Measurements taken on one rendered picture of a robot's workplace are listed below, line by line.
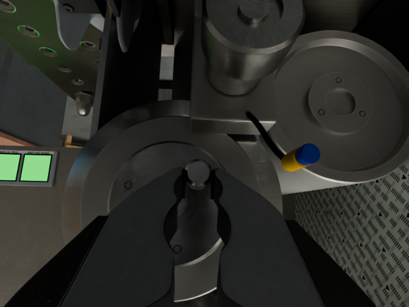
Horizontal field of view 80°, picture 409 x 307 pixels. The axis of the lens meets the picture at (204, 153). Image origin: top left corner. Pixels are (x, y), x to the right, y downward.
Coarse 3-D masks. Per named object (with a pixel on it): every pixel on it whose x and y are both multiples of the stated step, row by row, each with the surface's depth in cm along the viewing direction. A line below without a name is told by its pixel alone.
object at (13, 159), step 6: (0, 156) 48; (6, 156) 48; (12, 156) 48; (18, 156) 48; (0, 162) 48; (6, 162) 48; (12, 162) 48; (18, 162) 48; (0, 168) 48; (6, 168) 48; (12, 168) 48; (0, 174) 48; (6, 174) 48; (12, 174) 48
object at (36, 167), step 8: (24, 160) 48; (32, 160) 48; (40, 160) 48; (48, 160) 48; (24, 168) 48; (32, 168) 48; (40, 168) 48; (48, 168) 48; (24, 176) 48; (32, 176) 48; (40, 176) 48
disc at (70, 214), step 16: (128, 112) 18; (144, 112) 18; (160, 112) 18; (176, 112) 18; (112, 128) 17; (96, 144) 17; (240, 144) 17; (256, 144) 17; (80, 160) 17; (256, 160) 17; (80, 176) 17; (272, 176) 17; (64, 192) 16; (80, 192) 16; (272, 192) 17; (64, 208) 16; (64, 224) 16; (64, 240) 16; (176, 304) 15; (192, 304) 15; (208, 304) 15
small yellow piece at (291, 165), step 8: (248, 112) 14; (256, 120) 13; (264, 136) 13; (272, 144) 13; (304, 144) 10; (312, 144) 10; (280, 152) 12; (296, 152) 10; (304, 152) 10; (312, 152) 10; (288, 160) 11; (296, 160) 10; (304, 160) 10; (312, 160) 10; (288, 168) 11; (296, 168) 11
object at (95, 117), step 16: (112, 16) 20; (112, 32) 20; (144, 32) 32; (112, 48) 20; (144, 48) 32; (112, 64) 20; (128, 64) 25; (144, 64) 32; (112, 80) 21; (128, 80) 25; (144, 80) 33; (96, 96) 18; (112, 96) 21; (128, 96) 25; (144, 96) 33; (96, 112) 18; (112, 112) 21; (96, 128) 18
